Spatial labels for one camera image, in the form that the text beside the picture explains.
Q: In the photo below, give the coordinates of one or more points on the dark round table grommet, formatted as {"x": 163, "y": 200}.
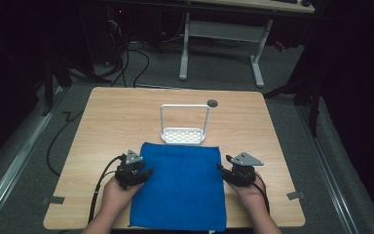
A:
{"x": 212, "y": 103}

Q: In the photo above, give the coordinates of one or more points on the person's left hand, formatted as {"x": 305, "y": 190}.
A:
{"x": 117, "y": 198}

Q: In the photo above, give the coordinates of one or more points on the white desk frame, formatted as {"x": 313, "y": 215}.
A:
{"x": 224, "y": 32}

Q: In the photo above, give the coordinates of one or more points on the blue towel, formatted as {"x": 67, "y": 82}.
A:
{"x": 180, "y": 188}

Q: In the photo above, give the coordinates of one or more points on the dark computer tower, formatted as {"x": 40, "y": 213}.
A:
{"x": 115, "y": 29}

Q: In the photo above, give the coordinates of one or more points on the white towel rack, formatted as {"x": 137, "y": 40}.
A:
{"x": 183, "y": 136}

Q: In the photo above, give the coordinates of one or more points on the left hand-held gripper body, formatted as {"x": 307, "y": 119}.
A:
{"x": 127, "y": 170}

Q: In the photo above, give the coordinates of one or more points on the grey tape strip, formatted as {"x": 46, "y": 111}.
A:
{"x": 53, "y": 200}
{"x": 295, "y": 195}

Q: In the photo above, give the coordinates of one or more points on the black stand legs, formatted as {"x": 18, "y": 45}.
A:
{"x": 308, "y": 94}
{"x": 50, "y": 84}

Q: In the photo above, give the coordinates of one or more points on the black computer mouse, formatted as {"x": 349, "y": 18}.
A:
{"x": 306, "y": 3}

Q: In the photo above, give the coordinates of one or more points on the light wooden desk top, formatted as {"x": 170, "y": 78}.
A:
{"x": 259, "y": 5}

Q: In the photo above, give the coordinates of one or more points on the small red object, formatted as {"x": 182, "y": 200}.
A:
{"x": 280, "y": 46}

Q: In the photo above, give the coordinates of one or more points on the person's right hand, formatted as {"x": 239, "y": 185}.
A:
{"x": 252, "y": 196}

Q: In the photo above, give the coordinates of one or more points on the metal floor rail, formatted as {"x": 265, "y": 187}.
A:
{"x": 16, "y": 162}
{"x": 331, "y": 169}

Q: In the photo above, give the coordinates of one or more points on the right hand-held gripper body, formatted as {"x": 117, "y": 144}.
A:
{"x": 245, "y": 174}

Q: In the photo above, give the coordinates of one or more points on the black keyboard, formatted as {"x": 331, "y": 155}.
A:
{"x": 285, "y": 1}

